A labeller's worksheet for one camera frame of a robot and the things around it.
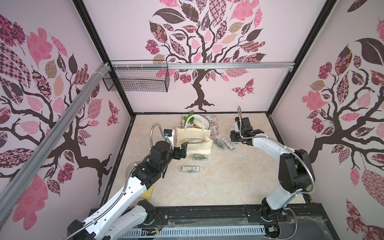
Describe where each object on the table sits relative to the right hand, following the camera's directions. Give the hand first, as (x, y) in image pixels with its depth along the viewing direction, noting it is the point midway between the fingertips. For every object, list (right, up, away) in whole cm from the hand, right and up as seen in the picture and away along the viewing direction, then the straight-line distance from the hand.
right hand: (235, 133), depth 94 cm
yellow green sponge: (-52, -32, -15) cm, 63 cm away
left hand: (-34, -5, -20) cm, 40 cm away
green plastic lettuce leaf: (-30, +10, +18) cm, 36 cm away
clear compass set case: (-27, -5, +4) cm, 28 cm away
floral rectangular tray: (-12, +9, +20) cm, 25 cm away
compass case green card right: (-11, -6, +6) cm, 14 cm away
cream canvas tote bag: (-19, -9, -1) cm, 21 cm away
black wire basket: (-64, +38, +1) cm, 74 cm away
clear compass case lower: (-30, -21, -6) cm, 37 cm away
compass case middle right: (-4, -6, +6) cm, 9 cm away
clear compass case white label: (-24, -15, 0) cm, 28 cm away
